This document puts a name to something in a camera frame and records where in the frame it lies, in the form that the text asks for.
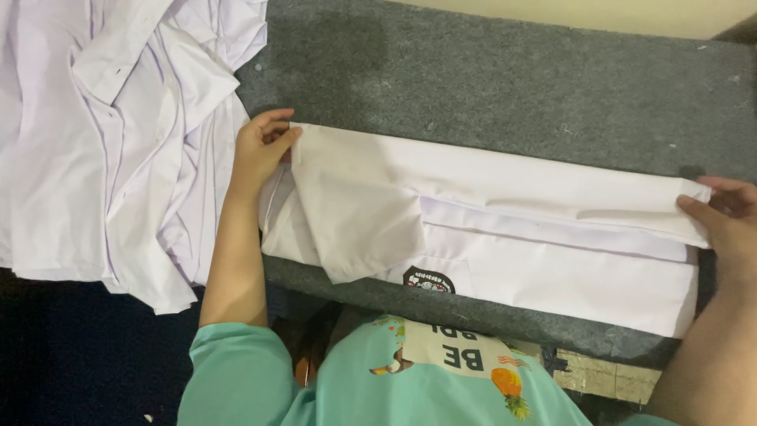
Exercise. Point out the person's right hand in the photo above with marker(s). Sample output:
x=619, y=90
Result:
x=733, y=228

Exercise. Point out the person's left hand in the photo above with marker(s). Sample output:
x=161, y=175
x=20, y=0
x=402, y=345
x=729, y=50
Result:
x=255, y=155

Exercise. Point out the white shirt with black badge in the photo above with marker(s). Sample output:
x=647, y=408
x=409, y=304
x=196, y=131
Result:
x=491, y=231

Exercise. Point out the pile of white shirts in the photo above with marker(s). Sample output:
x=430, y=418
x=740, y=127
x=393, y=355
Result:
x=118, y=142

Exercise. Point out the person's mint green printed shirt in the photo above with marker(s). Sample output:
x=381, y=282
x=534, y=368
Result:
x=378, y=378

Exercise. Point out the grey felt table cover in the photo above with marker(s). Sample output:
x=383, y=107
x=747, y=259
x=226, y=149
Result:
x=502, y=89

